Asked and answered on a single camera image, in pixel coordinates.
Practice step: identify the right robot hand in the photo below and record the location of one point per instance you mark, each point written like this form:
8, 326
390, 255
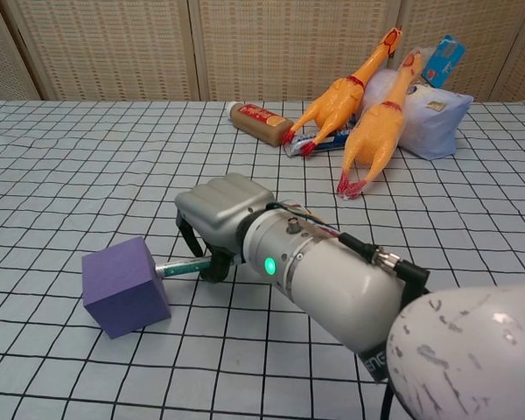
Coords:
219, 223

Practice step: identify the green marker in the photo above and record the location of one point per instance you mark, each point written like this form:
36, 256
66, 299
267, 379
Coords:
181, 267

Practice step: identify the purple foam cube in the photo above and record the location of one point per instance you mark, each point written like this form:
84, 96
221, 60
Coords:
122, 286

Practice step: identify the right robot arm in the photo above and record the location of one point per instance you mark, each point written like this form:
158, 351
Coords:
376, 306

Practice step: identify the checkered grid tablecloth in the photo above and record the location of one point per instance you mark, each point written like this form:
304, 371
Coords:
201, 262

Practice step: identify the brown drink bottle red label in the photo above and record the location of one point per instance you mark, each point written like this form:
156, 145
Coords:
260, 122

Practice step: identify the toothpaste tube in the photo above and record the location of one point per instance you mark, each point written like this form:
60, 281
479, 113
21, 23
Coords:
321, 141

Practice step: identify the yellow rubber chicken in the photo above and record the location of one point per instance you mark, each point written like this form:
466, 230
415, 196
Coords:
341, 98
378, 131

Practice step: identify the woven folding screen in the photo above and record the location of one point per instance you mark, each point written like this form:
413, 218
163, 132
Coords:
262, 48

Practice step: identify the white fluffy plastic bag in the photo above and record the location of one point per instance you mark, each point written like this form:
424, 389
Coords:
385, 85

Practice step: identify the white tissue pack bag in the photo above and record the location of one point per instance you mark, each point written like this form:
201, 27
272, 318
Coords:
433, 120

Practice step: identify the blue snack packet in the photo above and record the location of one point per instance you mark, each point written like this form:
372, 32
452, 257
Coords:
444, 60

